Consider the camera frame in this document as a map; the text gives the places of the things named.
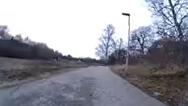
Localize dry grass bank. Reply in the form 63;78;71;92
106;54;188;106

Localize street lamp pole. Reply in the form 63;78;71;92
115;12;134;75

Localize large bare tree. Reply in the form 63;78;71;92
140;0;188;45

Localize pale grass field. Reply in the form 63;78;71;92
0;52;92;105

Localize brown bushes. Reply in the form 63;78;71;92
127;32;188;72

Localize dark row of trees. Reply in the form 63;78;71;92
0;13;114;70

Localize grey asphalt road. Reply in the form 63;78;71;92
0;54;188;106

